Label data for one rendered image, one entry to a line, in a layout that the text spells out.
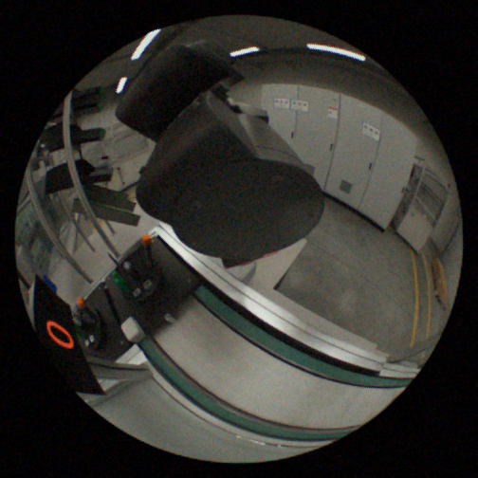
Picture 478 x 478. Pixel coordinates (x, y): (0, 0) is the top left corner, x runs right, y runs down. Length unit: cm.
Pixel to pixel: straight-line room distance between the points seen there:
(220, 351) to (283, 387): 18
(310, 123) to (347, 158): 91
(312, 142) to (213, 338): 301
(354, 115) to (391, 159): 95
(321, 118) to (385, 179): 154
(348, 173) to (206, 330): 293
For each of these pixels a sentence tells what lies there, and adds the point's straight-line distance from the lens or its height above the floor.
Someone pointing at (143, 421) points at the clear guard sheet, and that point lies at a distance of 26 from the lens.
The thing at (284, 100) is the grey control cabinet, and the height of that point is 184.
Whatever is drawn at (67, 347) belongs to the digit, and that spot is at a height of 120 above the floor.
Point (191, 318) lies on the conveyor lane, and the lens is 38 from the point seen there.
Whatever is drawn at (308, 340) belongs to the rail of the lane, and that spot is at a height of 96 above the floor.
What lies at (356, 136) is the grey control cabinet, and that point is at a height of 147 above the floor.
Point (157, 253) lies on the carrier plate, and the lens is 45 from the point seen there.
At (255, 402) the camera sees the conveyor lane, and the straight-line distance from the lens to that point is 39.
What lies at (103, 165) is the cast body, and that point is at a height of 124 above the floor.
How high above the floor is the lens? 127
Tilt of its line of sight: 47 degrees down
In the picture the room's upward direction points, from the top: straight up
